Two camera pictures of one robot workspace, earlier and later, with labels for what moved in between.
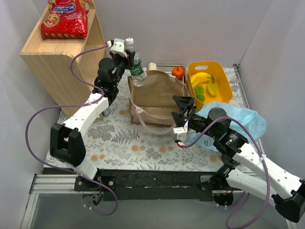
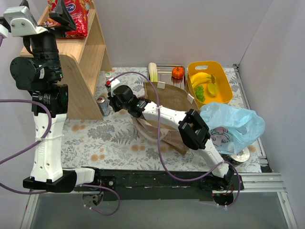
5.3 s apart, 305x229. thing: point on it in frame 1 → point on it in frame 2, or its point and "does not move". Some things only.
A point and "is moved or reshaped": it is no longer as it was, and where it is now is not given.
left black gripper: [126, 58] → [48, 30]
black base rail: [118, 185] does not move
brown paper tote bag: [153, 104] is moved or reshaped
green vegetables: [199, 91] does not move
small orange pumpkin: [178, 72] does not move
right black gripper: [187, 114] → [112, 99]
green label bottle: [137, 72] is moved or reshaped
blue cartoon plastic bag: [247, 121] does not move
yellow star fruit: [212, 88] does not move
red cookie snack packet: [66, 19] does not move
